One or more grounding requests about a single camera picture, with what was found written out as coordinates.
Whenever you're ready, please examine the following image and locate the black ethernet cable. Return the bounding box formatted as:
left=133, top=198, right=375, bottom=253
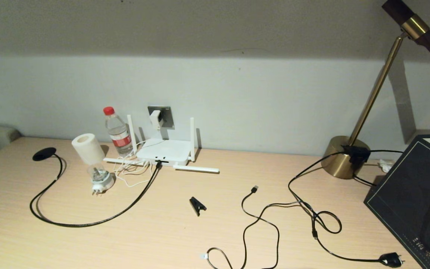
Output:
left=29, top=154, right=163, bottom=228

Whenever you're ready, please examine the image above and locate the black lamp power cord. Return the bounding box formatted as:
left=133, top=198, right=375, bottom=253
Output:
left=288, top=149, right=404, bottom=268

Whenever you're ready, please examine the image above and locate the black round desk grommet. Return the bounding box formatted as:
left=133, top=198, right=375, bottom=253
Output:
left=32, top=147, right=57, bottom=162

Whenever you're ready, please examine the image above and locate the grey wall socket plate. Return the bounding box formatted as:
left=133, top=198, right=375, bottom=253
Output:
left=147, top=106, right=175, bottom=130

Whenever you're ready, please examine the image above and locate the black cable with white tip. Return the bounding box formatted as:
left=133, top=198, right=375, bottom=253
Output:
left=200, top=247, right=234, bottom=269

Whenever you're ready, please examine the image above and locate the black USB cable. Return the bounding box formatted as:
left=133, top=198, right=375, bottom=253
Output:
left=241, top=186, right=319, bottom=269

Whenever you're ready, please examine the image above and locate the black square switch box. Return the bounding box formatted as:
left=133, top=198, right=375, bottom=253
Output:
left=342, top=146, right=371, bottom=168

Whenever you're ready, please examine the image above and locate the black box with bag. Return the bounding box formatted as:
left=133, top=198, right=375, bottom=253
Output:
left=364, top=129, right=430, bottom=269

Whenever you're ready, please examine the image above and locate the white toilet paper roll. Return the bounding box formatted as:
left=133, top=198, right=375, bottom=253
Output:
left=72, top=133, right=106, bottom=166

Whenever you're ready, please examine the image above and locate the small white connector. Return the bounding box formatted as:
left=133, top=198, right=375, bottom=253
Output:
left=378, top=159, right=395, bottom=173

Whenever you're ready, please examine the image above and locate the clear water bottle red cap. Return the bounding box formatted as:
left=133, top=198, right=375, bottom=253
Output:
left=103, top=106, right=135, bottom=158

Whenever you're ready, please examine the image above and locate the brass desk lamp dark shade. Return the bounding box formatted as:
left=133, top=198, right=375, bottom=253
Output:
left=320, top=0, right=430, bottom=180

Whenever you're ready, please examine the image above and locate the small black clip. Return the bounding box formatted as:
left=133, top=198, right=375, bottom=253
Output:
left=189, top=197, right=207, bottom=217

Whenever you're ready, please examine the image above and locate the white router with antennas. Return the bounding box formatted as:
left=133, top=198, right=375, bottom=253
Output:
left=104, top=115, right=220, bottom=173

